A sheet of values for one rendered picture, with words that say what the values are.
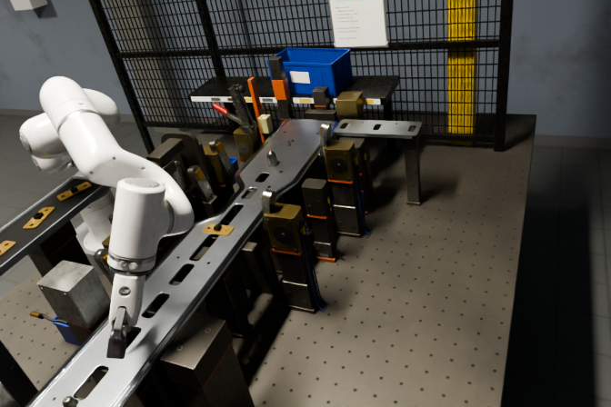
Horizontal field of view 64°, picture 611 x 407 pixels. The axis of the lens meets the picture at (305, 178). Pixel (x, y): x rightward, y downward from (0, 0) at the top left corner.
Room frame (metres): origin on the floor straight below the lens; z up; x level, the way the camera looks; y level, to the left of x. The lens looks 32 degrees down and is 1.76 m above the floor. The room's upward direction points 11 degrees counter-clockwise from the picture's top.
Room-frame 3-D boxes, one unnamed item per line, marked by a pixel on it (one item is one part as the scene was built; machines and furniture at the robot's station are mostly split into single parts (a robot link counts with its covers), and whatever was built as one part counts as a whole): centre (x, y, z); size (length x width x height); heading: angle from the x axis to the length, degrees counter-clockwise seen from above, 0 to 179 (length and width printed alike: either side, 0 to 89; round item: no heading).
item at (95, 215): (1.44, 0.72, 0.89); 0.19 x 0.19 x 0.18
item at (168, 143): (1.25, 0.39, 0.95); 0.18 x 0.13 x 0.49; 151
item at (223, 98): (1.95, 0.00, 1.02); 0.90 x 0.22 x 0.03; 61
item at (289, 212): (1.02, 0.06, 0.87); 0.12 x 0.07 x 0.35; 61
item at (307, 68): (1.89, -0.10, 1.10); 0.30 x 0.17 x 0.13; 53
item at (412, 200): (1.42, -0.37, 0.84); 0.05 x 0.05 x 0.29; 61
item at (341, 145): (1.32, -0.13, 0.87); 0.12 x 0.07 x 0.35; 61
